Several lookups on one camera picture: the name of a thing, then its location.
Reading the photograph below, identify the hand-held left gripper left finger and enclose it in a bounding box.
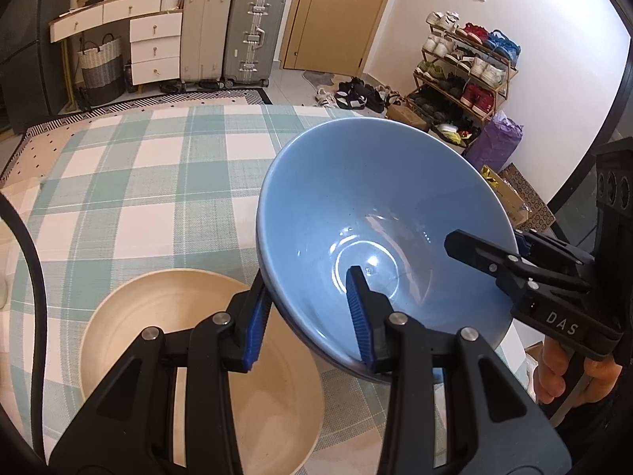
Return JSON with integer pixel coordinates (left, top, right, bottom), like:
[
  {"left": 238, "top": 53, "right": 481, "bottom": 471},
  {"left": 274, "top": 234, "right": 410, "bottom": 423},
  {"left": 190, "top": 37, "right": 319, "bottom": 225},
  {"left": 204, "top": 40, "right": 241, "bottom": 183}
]
[{"left": 49, "top": 270, "right": 272, "bottom": 475}]

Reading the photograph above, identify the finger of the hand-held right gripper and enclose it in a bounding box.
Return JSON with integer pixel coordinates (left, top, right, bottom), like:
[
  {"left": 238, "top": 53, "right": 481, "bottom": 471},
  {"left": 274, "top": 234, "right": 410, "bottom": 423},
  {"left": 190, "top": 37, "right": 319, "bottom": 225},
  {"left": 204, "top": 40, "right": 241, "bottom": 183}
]
[
  {"left": 443, "top": 229, "right": 593, "bottom": 310},
  {"left": 514, "top": 230, "right": 595, "bottom": 284}
]

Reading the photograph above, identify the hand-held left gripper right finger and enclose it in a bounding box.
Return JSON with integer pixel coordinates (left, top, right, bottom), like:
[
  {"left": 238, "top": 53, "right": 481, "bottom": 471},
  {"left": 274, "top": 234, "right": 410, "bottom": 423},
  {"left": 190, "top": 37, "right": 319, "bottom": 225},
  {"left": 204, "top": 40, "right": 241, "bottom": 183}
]
[{"left": 345, "top": 266, "right": 579, "bottom": 475}]

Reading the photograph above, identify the cream plate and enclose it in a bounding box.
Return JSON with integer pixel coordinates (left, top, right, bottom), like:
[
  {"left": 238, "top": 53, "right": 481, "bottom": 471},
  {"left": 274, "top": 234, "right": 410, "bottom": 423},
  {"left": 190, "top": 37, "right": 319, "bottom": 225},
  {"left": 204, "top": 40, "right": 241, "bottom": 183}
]
[{"left": 79, "top": 268, "right": 326, "bottom": 475}]

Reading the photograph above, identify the light blue bowl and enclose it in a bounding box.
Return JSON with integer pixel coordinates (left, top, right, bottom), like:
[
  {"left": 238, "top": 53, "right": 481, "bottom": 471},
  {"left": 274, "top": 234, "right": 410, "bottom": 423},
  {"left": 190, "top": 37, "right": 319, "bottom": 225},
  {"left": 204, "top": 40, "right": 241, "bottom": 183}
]
[{"left": 256, "top": 120, "right": 520, "bottom": 384}]

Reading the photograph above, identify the person's right hand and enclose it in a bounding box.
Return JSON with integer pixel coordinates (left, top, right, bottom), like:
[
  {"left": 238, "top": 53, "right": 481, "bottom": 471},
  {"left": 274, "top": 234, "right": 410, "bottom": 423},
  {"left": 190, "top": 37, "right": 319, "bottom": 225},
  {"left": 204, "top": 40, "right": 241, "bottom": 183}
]
[{"left": 536, "top": 340, "right": 625, "bottom": 404}]

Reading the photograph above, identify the brown patterned box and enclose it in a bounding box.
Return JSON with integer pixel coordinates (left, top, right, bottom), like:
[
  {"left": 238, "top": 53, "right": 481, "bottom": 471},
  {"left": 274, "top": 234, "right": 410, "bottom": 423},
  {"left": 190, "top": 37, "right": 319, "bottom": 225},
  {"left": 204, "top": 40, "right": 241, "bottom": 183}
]
[{"left": 482, "top": 163, "right": 557, "bottom": 234}]

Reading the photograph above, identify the purple bag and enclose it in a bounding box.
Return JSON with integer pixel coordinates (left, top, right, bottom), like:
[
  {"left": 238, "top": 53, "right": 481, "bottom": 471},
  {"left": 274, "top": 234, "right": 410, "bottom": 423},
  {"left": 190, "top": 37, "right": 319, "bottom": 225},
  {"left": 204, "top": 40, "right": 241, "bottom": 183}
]
[{"left": 462, "top": 110, "right": 525, "bottom": 171}]

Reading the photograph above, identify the brown cardboard box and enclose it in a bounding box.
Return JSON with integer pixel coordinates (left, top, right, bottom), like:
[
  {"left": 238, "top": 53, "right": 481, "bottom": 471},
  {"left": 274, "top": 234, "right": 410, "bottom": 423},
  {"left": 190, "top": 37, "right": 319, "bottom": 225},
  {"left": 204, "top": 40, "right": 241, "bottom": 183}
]
[{"left": 386, "top": 104, "right": 431, "bottom": 133}]

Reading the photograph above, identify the wooden shoe rack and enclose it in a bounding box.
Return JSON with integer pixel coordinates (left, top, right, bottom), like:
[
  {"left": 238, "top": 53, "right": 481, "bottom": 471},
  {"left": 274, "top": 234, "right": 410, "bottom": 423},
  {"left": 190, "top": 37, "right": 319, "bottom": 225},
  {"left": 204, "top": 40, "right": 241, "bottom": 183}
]
[{"left": 406, "top": 20, "right": 520, "bottom": 146}]

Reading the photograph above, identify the checked tablecloth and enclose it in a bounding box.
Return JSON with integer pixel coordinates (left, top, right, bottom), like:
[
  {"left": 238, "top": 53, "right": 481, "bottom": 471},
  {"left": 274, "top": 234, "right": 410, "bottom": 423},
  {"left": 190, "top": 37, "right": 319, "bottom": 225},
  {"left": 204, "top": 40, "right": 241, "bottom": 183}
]
[{"left": 0, "top": 104, "right": 537, "bottom": 475}]

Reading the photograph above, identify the pile of shoes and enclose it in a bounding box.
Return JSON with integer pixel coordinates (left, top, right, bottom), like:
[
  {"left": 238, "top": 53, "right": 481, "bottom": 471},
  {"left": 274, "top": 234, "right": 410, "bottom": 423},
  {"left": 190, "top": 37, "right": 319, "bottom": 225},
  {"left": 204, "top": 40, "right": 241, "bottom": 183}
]
[{"left": 314, "top": 78, "right": 396, "bottom": 114}]

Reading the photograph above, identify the grey door mat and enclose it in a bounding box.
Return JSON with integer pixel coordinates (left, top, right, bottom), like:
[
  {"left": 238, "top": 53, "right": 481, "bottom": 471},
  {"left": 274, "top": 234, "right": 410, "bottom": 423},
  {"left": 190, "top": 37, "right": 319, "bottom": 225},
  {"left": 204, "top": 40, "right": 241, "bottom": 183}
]
[{"left": 301, "top": 70, "right": 338, "bottom": 91}]

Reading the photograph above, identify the wooden door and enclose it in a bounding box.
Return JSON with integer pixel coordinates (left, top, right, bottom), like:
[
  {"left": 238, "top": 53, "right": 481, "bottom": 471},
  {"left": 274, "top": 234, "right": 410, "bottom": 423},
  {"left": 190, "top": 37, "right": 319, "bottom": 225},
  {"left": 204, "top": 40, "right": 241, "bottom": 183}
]
[{"left": 278, "top": 0, "right": 400, "bottom": 77}]

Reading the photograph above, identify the woven laundry basket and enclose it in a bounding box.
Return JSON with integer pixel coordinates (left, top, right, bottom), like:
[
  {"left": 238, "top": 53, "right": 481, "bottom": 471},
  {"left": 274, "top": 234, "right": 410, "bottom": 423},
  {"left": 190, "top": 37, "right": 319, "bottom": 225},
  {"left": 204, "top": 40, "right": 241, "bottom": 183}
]
[{"left": 76, "top": 34, "right": 124, "bottom": 106}]

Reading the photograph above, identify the beige suitcase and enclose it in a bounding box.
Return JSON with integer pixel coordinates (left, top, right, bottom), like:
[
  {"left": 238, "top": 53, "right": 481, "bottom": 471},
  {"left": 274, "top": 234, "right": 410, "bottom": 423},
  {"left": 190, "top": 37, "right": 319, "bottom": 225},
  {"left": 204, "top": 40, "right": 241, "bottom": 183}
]
[{"left": 179, "top": 0, "right": 234, "bottom": 86}]

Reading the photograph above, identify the white dressing table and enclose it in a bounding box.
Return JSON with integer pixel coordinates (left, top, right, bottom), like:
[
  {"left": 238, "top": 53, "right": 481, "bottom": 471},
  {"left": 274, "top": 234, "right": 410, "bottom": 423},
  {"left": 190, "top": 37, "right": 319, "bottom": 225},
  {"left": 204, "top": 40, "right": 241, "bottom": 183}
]
[{"left": 48, "top": 0, "right": 184, "bottom": 95}]

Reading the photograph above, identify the silver suitcase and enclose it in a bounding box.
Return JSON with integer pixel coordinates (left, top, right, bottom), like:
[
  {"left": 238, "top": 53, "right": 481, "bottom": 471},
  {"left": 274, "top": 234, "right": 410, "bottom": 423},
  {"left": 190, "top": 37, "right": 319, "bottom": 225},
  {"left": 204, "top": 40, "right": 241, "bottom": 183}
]
[{"left": 222, "top": 0, "right": 288, "bottom": 87}]

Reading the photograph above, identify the grey refrigerator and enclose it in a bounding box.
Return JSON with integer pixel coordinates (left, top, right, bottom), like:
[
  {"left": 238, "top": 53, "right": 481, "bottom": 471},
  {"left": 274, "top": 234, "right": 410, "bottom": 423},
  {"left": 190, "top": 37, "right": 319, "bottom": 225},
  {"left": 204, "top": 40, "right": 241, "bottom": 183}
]
[{"left": 0, "top": 0, "right": 77, "bottom": 134}]

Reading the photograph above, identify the black cable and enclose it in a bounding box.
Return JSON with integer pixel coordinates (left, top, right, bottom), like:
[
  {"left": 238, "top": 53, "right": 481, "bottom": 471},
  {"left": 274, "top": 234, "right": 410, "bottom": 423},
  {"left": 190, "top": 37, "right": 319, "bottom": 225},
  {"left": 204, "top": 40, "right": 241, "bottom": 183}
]
[{"left": 0, "top": 192, "right": 50, "bottom": 456}]

